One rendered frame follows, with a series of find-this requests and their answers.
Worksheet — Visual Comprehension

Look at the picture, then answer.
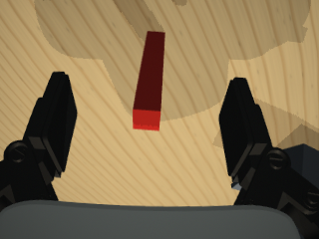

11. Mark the dark red rectangular bar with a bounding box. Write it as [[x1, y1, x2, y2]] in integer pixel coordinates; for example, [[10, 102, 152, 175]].
[[133, 31, 165, 130]]

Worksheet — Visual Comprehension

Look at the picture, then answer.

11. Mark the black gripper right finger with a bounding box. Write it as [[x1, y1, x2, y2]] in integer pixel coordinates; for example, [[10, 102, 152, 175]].
[[218, 77, 319, 239]]

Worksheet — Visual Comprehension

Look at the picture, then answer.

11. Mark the dark grey sloped panel with square hole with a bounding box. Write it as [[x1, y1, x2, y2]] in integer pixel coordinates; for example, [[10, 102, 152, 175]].
[[231, 143, 319, 191]]

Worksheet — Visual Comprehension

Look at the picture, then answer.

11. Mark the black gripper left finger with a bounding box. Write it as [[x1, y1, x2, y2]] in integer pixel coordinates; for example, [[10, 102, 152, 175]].
[[0, 72, 78, 212]]

